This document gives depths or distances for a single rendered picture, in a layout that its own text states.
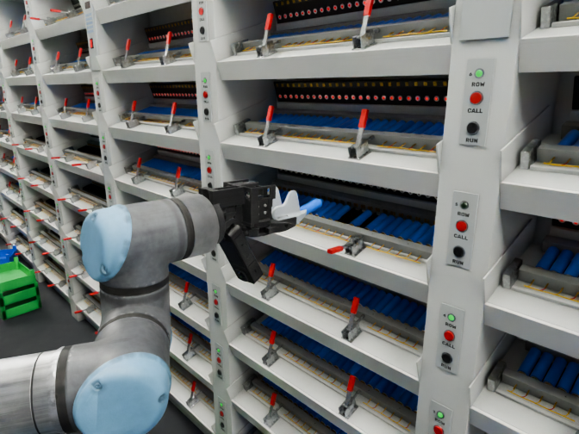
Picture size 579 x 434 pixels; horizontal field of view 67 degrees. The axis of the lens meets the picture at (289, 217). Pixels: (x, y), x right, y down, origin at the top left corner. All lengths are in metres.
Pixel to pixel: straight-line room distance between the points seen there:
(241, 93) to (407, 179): 0.57
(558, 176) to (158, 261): 0.56
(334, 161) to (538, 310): 0.43
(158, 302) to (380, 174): 0.44
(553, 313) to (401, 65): 0.45
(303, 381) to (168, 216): 0.70
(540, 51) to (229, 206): 0.47
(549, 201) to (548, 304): 0.17
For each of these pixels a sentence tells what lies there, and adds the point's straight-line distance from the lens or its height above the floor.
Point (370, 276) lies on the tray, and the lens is 0.89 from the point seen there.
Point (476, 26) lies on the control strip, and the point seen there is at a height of 1.30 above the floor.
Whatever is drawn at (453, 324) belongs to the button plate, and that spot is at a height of 0.83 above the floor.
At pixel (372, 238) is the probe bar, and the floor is 0.92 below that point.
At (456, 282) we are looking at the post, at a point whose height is 0.91.
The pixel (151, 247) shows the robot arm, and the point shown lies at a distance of 0.59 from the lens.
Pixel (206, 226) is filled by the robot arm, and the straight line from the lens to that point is 0.62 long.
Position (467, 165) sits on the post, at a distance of 0.73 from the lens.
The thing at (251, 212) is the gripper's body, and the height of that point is 1.03.
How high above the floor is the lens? 1.21
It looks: 16 degrees down
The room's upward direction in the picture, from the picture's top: straight up
